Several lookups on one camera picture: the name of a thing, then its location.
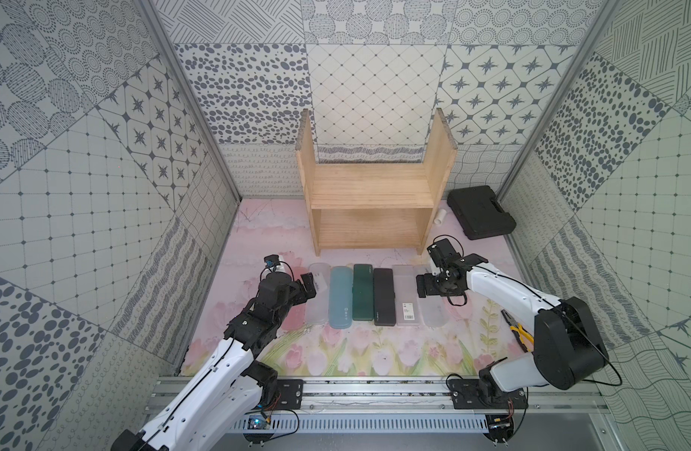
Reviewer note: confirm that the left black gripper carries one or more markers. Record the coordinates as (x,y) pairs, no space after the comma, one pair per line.
(306,285)

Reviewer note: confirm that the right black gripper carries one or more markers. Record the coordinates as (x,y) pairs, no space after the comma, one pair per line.
(429,289)

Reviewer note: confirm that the frosted clear pencil case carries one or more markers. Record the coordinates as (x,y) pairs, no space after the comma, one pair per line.
(432,308)

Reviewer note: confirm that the frosted barcode pencil case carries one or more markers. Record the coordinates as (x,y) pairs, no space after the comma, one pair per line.
(406,296)

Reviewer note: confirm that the clear pencil case with label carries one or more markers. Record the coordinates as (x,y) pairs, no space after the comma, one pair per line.
(317,308)

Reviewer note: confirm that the light blue pencil case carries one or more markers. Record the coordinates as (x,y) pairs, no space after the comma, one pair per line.
(340,298)

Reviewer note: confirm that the black pencil case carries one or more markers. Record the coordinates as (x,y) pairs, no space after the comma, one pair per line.
(384,297)

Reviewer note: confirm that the dark green pencil case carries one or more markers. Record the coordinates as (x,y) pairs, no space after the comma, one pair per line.
(363,292)

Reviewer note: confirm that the pink pencil case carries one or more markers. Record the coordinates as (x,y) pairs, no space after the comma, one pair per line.
(295,318)

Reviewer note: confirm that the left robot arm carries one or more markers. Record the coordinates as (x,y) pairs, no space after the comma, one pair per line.
(233,381)

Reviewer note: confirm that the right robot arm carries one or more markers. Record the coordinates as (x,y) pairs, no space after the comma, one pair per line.
(566,344)

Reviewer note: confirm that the wooden two-tier shelf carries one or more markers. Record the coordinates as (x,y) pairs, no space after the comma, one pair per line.
(374,205)

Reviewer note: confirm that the small white roll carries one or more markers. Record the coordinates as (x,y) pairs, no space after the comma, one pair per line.
(440,217)

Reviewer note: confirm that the black plastic tool case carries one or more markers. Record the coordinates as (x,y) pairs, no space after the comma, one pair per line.
(479,214)

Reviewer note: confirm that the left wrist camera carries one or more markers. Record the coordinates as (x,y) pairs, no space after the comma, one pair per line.
(273,263)

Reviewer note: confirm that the yellow handled pliers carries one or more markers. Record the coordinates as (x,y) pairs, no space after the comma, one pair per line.
(524,339)

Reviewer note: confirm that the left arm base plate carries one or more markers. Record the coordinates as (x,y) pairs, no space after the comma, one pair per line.
(282,394)

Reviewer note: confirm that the aluminium mounting rail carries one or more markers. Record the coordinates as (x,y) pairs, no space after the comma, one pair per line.
(427,394)

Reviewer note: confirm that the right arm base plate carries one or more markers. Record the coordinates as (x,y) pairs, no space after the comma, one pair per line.
(475,394)

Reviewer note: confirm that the white vented cable duct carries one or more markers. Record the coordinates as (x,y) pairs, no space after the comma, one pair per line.
(281,424)

